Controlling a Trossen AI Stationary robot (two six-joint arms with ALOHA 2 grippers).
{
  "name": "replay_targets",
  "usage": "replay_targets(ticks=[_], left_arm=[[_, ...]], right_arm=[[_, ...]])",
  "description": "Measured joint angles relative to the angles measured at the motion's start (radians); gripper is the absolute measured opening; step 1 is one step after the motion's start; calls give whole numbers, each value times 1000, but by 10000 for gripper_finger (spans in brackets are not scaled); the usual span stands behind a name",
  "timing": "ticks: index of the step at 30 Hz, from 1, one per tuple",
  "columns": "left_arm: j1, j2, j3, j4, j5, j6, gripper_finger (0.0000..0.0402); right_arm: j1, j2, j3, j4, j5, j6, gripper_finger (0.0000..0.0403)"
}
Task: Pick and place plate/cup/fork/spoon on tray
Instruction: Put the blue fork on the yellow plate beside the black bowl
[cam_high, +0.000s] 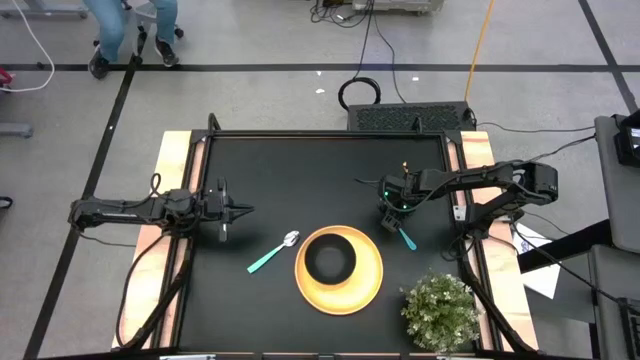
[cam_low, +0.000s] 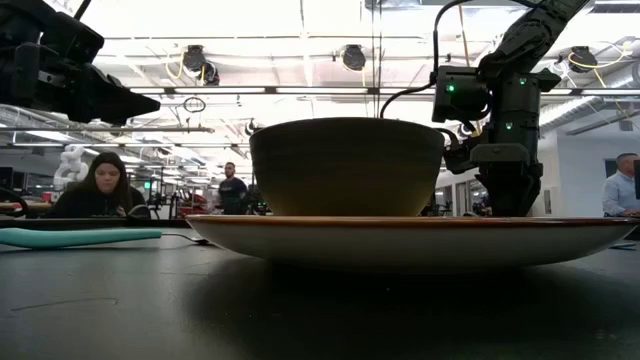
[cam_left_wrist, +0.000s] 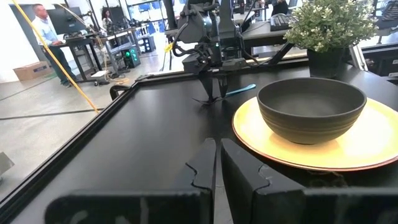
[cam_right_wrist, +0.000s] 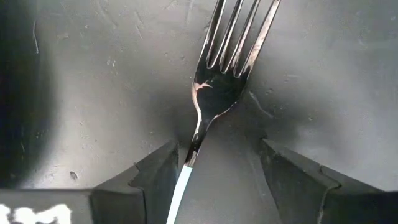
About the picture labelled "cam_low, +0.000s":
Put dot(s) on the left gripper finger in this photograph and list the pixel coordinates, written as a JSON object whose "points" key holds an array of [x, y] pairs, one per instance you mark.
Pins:
{"points": [[110, 100]]}

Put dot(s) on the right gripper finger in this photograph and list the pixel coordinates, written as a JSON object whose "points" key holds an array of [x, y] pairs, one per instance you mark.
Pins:
{"points": [[510, 200]]}

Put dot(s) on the yellow plate with orange rim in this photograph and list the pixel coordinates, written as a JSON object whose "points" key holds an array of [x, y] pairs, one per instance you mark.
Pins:
{"points": [[400, 240]]}

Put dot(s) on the dark grey bowl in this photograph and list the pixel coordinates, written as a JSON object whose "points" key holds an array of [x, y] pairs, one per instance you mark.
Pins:
{"points": [[345, 170]]}

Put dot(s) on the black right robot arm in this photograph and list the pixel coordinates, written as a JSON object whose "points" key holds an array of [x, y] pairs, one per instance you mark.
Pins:
{"points": [[520, 100]]}

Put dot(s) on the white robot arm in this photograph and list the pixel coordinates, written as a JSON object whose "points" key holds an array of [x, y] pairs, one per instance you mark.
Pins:
{"points": [[70, 167]]}

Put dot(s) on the person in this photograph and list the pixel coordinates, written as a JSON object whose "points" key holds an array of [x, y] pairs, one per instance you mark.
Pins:
{"points": [[232, 192], [620, 192], [100, 202]]}

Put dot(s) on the long ceiling light bar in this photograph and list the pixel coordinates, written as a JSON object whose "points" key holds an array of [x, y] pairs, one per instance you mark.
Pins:
{"points": [[225, 90]]}

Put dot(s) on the thin metal utensil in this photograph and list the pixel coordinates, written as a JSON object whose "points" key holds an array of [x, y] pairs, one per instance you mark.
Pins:
{"points": [[625, 245]]}

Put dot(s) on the small ceiling reel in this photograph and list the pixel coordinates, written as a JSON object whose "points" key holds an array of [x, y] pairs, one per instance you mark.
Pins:
{"points": [[250, 127]]}

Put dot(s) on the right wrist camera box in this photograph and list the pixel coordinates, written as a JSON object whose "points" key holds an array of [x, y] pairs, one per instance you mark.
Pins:
{"points": [[460, 155]]}

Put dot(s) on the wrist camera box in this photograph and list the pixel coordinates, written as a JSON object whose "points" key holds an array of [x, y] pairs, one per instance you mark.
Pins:
{"points": [[460, 155], [75, 32]]}

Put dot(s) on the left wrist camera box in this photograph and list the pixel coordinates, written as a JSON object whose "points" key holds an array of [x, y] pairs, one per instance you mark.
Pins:
{"points": [[75, 32]]}

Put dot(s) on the black curved bracket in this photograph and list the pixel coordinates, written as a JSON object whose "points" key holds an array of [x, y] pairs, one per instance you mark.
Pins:
{"points": [[139, 210]]}

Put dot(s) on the black frame rail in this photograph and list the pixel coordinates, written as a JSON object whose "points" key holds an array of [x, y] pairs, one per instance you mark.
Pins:
{"points": [[30, 223]]}

